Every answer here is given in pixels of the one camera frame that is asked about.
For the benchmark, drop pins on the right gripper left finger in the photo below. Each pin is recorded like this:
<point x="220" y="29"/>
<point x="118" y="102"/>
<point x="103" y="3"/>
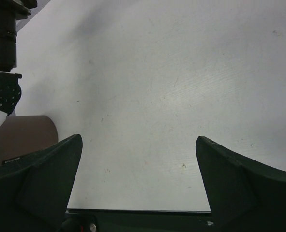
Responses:
<point x="35" y="189"/>

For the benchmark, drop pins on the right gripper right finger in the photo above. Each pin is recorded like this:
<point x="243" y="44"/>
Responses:
<point x="244" y="195"/>

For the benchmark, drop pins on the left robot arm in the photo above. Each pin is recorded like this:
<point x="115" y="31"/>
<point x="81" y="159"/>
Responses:
<point x="11" y="11"/>

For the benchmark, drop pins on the brown round bin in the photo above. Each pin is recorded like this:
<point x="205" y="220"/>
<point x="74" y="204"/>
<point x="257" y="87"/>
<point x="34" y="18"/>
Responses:
<point x="21" y="135"/>

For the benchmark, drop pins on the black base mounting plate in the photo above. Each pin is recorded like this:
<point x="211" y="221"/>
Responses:
<point x="96" y="220"/>

